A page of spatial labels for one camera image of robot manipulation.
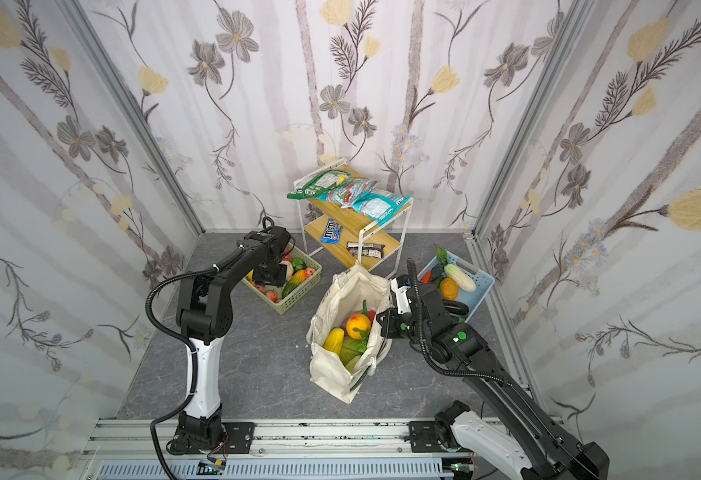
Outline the orange yellow peach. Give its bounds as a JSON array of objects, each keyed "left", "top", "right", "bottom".
[{"left": 344, "top": 314, "right": 372, "bottom": 339}]

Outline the green leafy vegetable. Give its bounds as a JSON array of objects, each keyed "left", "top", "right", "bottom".
[{"left": 348, "top": 300, "right": 372, "bottom": 354}]

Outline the green cabbage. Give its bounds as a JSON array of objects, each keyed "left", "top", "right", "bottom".
[{"left": 338, "top": 337, "right": 367, "bottom": 366}]

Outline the cream canvas grocery bag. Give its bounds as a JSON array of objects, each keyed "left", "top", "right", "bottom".
[{"left": 306, "top": 265, "right": 393, "bottom": 404}]

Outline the yellow mango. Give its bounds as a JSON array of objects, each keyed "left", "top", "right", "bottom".
[{"left": 322, "top": 328, "right": 346, "bottom": 356}]

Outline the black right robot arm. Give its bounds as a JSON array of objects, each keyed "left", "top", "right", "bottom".
[{"left": 377, "top": 260, "right": 610, "bottom": 479}]

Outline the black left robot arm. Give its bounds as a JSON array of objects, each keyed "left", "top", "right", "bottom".
[{"left": 144, "top": 216, "right": 294, "bottom": 455}]

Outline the green snack bag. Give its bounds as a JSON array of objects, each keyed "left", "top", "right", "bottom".
[{"left": 286, "top": 169, "right": 348, "bottom": 200}]

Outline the teal red snack bag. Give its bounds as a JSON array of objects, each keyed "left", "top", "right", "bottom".
[{"left": 326, "top": 178, "right": 378, "bottom": 208}]

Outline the teal white snack bag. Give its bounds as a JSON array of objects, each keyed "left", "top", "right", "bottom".
[{"left": 352, "top": 189, "right": 411, "bottom": 224}]

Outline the pale yellow pear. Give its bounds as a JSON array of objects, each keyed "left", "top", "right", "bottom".
[{"left": 280, "top": 260, "right": 294, "bottom": 281}]

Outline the orange green papaya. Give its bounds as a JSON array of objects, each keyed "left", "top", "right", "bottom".
[{"left": 282, "top": 269, "right": 308, "bottom": 298}]

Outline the pale green perforated fruit basket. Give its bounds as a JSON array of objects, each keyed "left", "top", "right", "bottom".
[{"left": 240, "top": 247, "right": 322, "bottom": 315}]

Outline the dark purple eggplant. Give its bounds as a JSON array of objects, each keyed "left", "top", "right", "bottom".
[{"left": 442, "top": 300, "right": 471, "bottom": 318}]

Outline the blue candy packet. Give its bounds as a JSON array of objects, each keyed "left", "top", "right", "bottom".
[{"left": 320, "top": 218, "right": 342, "bottom": 245}]

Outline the brown chocolate bar wrapper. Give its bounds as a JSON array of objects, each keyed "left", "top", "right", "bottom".
[{"left": 346, "top": 242, "right": 385, "bottom": 260}]

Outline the light blue vegetable basket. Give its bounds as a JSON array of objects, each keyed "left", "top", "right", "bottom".
[{"left": 418, "top": 247, "right": 496, "bottom": 322}]

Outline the white radish vegetable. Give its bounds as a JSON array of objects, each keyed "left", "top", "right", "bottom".
[{"left": 444, "top": 264, "right": 477, "bottom": 292}]

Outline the white shelf rack with wood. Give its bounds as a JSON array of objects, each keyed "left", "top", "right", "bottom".
[{"left": 291, "top": 157, "right": 415, "bottom": 271}]

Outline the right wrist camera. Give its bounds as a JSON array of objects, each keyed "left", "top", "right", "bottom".
[{"left": 391, "top": 275, "right": 412, "bottom": 316}]

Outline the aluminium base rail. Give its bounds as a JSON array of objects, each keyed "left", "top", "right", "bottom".
[{"left": 76, "top": 418, "right": 580, "bottom": 480}]

